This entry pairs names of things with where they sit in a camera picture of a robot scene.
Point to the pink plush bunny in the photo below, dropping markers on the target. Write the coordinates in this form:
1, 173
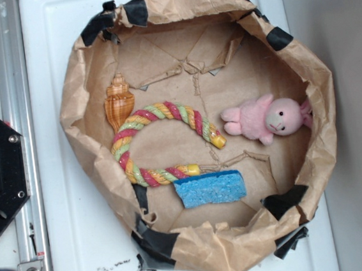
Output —
264, 117

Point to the brown paper bag bin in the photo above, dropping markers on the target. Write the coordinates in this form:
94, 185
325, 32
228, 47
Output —
210, 55

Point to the blue sponge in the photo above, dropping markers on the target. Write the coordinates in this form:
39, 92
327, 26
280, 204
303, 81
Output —
219, 187

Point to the orange striped seashell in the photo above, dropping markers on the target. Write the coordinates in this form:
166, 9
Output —
119, 102

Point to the multicolour rope ring toy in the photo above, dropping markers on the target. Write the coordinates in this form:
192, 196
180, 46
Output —
141, 118

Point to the aluminium extrusion rail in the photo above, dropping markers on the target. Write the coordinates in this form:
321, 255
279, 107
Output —
31, 226

